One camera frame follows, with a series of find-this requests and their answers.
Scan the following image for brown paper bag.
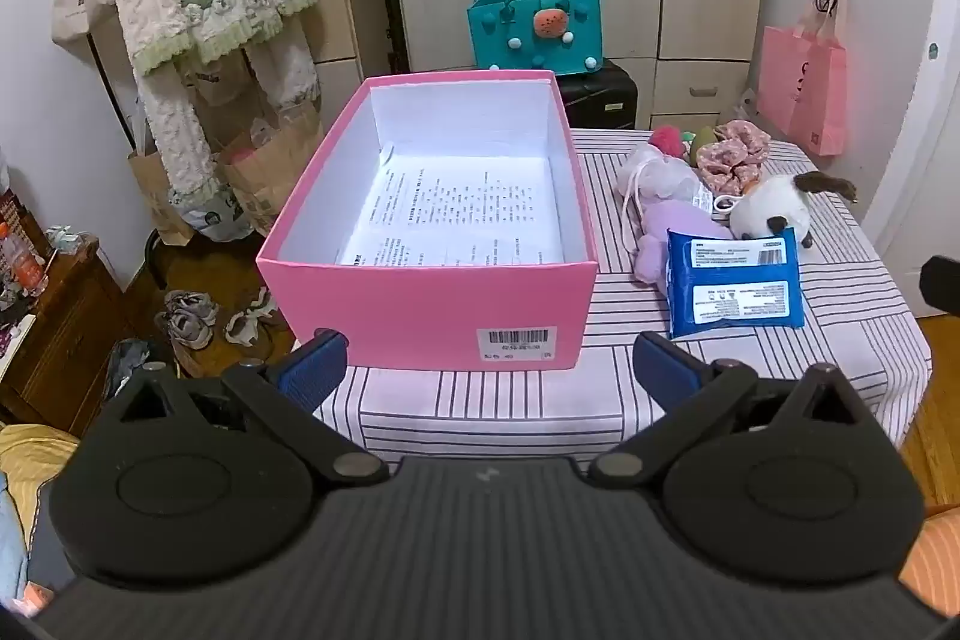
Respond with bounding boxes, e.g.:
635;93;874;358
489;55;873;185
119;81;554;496
127;145;197;248
217;100;326;236

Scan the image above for striped white tablecloth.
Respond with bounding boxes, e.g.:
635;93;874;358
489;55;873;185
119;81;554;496
311;130;935;510

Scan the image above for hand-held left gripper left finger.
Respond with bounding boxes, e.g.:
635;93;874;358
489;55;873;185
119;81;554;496
97;329;391;485

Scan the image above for wooden cabinet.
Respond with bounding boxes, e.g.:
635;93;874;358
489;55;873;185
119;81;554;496
0;239;125;438

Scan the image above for printed paper sheet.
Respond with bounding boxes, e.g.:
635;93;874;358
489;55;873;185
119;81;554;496
337;145;566;268

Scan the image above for orange striped cloth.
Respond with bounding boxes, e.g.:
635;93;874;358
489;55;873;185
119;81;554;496
898;511;960;620

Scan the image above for yellow cloth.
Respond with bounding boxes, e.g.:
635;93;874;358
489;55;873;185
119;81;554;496
0;422;80;536

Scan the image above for grey cloth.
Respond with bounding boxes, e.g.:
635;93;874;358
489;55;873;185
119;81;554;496
103;340;175;398

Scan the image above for white brown plush dog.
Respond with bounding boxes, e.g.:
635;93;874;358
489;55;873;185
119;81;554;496
729;171;858;251

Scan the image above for pink strawberry plush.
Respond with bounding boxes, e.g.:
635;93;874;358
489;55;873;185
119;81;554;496
649;126;692;160

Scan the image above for pink shopping bag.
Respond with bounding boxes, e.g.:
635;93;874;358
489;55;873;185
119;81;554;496
757;0;850;157

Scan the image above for purple plush toy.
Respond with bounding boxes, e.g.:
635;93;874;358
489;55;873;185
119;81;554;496
634;199;732;286

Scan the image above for blue wet wipes packet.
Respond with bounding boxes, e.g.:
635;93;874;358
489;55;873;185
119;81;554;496
666;227;808;341

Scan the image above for teal felt handbag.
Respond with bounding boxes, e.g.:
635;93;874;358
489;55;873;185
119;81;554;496
466;0;602;79

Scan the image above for pink cardboard box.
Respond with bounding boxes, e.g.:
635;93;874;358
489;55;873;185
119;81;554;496
256;70;599;372

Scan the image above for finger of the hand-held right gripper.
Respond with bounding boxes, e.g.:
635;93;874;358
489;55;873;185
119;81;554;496
920;254;960;316

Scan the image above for pink floral cloth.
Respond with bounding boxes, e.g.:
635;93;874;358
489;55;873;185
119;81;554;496
696;121;772;196

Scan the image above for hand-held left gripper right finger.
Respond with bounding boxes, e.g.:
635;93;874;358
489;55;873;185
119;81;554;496
586;330;875;488

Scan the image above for black suitcase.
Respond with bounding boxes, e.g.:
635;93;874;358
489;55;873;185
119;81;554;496
556;59;639;131

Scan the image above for white green paper bag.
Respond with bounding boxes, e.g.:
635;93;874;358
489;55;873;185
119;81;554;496
174;190;253;241

